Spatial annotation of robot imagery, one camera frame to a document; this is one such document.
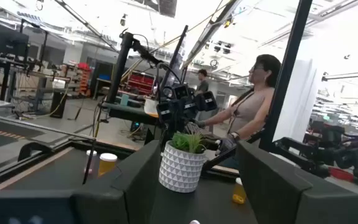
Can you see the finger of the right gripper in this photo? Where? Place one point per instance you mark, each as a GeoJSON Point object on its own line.
{"type": "Point", "coordinates": [208, 101]}
{"type": "Point", "coordinates": [165, 112]}

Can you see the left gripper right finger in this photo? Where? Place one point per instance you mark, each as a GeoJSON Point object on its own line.
{"type": "Point", "coordinates": [266, 186]}

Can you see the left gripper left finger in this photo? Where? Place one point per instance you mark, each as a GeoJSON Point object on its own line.
{"type": "Point", "coordinates": [135, 186]}

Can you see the orange medicine bottle white cap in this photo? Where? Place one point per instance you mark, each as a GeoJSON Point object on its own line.
{"type": "Point", "coordinates": [238, 196]}
{"type": "Point", "coordinates": [107, 166]}

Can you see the clear medicine bottle white cap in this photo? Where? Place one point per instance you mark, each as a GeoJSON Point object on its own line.
{"type": "Point", "coordinates": [194, 222]}

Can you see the light wooden shelf black posts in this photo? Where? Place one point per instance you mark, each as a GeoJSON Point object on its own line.
{"type": "Point", "coordinates": [89, 161]}

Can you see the clear sheet orange edge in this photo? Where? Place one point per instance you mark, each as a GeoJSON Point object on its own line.
{"type": "Point", "coordinates": [150, 107]}

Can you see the person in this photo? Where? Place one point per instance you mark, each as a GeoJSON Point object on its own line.
{"type": "Point", "coordinates": [247, 109]}
{"type": "Point", "coordinates": [202, 85]}

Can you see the dark grey desk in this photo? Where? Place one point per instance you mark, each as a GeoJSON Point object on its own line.
{"type": "Point", "coordinates": [126, 112]}

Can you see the red storage bin rack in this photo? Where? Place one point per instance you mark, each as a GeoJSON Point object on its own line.
{"type": "Point", "coordinates": [84, 77]}
{"type": "Point", "coordinates": [140, 82]}

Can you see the teal small box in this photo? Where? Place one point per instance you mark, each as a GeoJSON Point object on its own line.
{"type": "Point", "coordinates": [124, 100]}

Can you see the white geometric pot green plant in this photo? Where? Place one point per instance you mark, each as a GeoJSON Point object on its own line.
{"type": "Point", "coordinates": [180, 168]}

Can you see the black pole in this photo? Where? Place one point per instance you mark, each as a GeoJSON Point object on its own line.
{"type": "Point", "coordinates": [120, 68]}

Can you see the red bin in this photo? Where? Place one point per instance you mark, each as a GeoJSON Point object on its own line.
{"type": "Point", "coordinates": [340, 174]}

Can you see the black table mat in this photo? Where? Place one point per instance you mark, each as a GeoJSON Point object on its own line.
{"type": "Point", "coordinates": [57, 174]}

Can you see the black speaker box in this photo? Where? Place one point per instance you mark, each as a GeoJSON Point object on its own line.
{"type": "Point", "coordinates": [57, 104]}

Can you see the black monitor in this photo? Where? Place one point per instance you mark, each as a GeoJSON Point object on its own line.
{"type": "Point", "coordinates": [6, 39]}

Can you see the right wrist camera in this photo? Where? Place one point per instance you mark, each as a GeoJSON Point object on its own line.
{"type": "Point", "coordinates": [181, 91]}

